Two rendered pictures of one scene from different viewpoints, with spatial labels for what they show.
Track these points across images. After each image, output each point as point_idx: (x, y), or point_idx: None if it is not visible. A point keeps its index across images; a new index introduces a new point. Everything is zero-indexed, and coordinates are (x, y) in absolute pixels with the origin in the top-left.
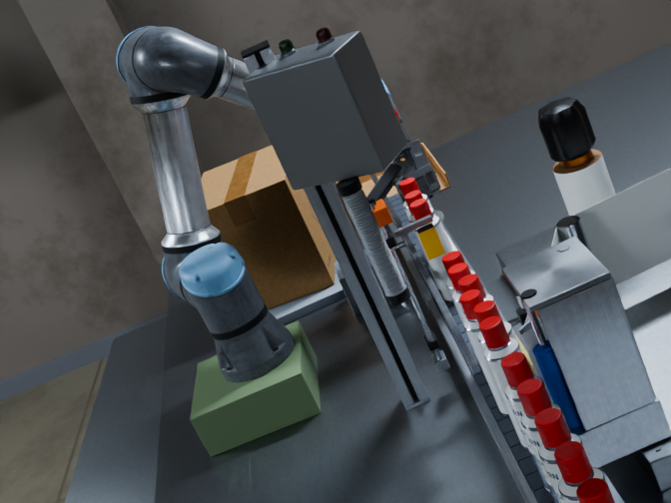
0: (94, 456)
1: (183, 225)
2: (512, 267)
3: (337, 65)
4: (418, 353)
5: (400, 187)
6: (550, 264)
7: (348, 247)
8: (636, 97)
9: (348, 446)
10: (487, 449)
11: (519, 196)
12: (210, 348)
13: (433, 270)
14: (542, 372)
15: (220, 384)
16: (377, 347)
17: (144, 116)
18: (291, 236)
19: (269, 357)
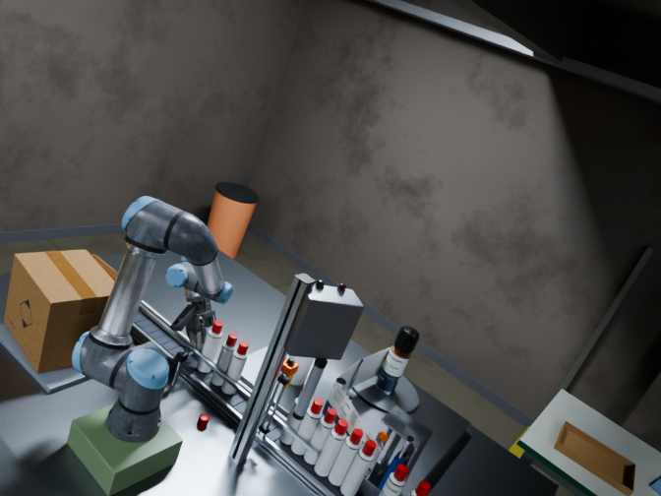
0: None
1: (124, 330)
2: (386, 419)
3: (361, 312)
4: (212, 423)
5: (216, 326)
6: (402, 421)
7: (273, 382)
8: None
9: (217, 489)
10: (304, 492)
11: None
12: (17, 394)
13: (231, 378)
14: (394, 469)
15: (116, 443)
16: (249, 432)
17: (138, 256)
18: None
19: (157, 427)
